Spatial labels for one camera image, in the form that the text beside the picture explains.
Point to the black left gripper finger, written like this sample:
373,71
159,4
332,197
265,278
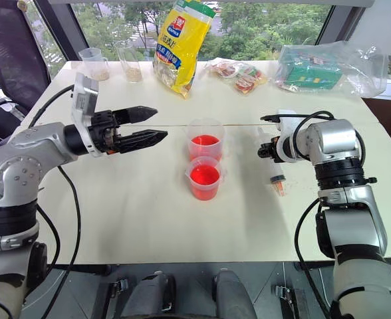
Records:
137,114
144,139

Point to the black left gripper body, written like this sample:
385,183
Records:
102,131

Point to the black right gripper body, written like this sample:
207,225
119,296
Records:
276,146

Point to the clear plastic syringe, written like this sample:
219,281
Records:
277,172

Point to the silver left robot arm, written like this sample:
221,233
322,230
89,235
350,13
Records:
22,156

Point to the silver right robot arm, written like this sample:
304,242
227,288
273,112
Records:
335,139

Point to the large clear cup red liquid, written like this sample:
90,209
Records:
205,141

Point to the clear measuring cup with grain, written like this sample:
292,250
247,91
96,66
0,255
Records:
95,66

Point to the small clear cup red liquid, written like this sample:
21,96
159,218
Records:
205,181

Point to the tall clear glass with grain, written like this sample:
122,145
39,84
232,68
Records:
131,66

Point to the clear bag of snack packets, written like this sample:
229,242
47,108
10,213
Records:
240,78

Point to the green box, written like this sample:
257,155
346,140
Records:
315,74

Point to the yellow snack bag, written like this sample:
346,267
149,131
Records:
182,50

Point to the large clear plastic bag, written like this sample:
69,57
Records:
361,69

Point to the black office chair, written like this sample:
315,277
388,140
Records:
12,56

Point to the metal latch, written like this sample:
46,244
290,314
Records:
283,292
119,287

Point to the dark rounded shape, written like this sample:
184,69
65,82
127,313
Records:
233,297
149,295

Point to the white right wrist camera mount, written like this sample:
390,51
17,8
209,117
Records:
287,143

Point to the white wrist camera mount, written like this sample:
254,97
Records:
82,106
287,143

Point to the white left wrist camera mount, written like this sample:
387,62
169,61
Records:
82,106

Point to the dark window frame post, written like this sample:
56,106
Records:
64,30
338,23

